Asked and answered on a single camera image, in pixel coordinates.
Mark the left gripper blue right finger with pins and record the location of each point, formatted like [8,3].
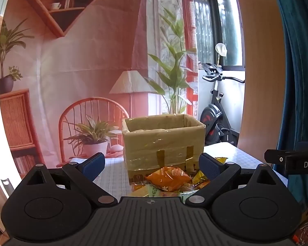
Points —
[223,178]

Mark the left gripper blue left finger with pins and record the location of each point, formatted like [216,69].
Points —
[82,176]

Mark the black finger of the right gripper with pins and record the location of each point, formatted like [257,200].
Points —
[292,162]

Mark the yellow snack bag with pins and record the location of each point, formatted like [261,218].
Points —
[200,180]

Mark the orange chip bag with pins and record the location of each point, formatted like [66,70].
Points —
[169,179]

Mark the brown cardboard box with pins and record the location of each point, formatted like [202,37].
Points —
[167,140]

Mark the checkered bed sheet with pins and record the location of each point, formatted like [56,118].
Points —
[114,177]

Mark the black exercise bike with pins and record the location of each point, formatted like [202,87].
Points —
[218,128]

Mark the wooden panel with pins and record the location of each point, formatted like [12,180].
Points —
[264,76]

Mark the printed room backdrop cloth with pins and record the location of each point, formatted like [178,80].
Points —
[65,62]

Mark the teal curtain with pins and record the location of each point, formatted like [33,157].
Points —
[294,127]

